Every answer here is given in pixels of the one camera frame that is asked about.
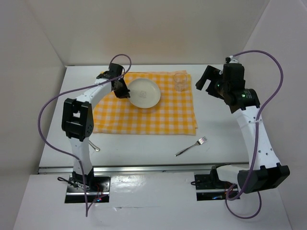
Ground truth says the cream round plate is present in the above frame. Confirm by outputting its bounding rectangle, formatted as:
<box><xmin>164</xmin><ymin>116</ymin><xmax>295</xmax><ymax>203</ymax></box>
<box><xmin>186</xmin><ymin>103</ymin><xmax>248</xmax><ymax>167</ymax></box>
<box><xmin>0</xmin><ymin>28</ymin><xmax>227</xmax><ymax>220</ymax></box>
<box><xmin>128</xmin><ymin>78</ymin><xmax>161</xmax><ymax>109</ymax></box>

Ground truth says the clear drinking glass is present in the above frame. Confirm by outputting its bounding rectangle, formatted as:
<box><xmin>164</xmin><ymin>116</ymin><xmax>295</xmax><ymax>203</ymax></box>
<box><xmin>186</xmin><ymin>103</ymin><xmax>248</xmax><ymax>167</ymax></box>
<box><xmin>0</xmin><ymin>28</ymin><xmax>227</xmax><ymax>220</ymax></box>
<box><xmin>173</xmin><ymin>73</ymin><xmax>188</xmax><ymax>92</ymax></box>

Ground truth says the silver table knife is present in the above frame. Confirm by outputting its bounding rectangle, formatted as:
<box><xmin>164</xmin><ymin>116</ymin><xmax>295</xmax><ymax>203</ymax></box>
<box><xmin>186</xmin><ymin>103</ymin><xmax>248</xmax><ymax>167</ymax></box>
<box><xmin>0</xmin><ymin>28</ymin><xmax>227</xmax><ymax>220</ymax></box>
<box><xmin>89</xmin><ymin>141</ymin><xmax>100</xmax><ymax>152</ymax></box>

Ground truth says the silver fork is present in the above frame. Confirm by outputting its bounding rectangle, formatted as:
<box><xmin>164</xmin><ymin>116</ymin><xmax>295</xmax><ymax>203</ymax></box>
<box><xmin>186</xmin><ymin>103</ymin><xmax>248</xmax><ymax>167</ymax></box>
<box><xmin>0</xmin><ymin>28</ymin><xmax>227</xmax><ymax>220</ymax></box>
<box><xmin>175</xmin><ymin>137</ymin><xmax>208</xmax><ymax>157</ymax></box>

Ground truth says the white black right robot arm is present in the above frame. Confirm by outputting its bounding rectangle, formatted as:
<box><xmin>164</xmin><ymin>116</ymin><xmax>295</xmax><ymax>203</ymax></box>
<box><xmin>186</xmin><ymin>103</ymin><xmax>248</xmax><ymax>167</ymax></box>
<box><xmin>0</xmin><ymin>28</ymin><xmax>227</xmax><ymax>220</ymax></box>
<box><xmin>192</xmin><ymin>64</ymin><xmax>290</xmax><ymax>194</ymax></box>

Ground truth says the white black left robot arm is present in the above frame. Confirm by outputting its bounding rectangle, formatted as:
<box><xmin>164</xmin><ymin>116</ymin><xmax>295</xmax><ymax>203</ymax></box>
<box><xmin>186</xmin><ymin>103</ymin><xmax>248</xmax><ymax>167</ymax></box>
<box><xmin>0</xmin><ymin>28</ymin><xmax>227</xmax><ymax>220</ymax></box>
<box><xmin>61</xmin><ymin>63</ymin><xmax>130</xmax><ymax>191</ymax></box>

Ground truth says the aluminium front rail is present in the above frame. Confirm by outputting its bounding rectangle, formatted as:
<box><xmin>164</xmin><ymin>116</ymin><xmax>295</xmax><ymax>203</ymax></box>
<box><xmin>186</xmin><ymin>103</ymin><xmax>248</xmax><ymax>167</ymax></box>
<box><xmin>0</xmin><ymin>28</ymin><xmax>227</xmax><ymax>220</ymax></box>
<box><xmin>37</xmin><ymin>163</ymin><xmax>250</xmax><ymax>174</ymax></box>

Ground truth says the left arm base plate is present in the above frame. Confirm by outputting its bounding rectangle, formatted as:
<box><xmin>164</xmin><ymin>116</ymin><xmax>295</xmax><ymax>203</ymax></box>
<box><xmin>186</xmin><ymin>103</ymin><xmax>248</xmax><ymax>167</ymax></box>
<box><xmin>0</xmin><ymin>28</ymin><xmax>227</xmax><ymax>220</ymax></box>
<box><xmin>57</xmin><ymin>176</ymin><xmax>111</xmax><ymax>204</ymax></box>

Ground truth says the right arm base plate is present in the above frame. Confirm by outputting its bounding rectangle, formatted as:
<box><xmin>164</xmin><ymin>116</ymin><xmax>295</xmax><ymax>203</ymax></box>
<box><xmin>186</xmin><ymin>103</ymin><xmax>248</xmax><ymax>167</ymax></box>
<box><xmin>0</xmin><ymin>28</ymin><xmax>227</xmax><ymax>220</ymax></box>
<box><xmin>190</xmin><ymin>174</ymin><xmax>232</xmax><ymax>201</ymax></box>

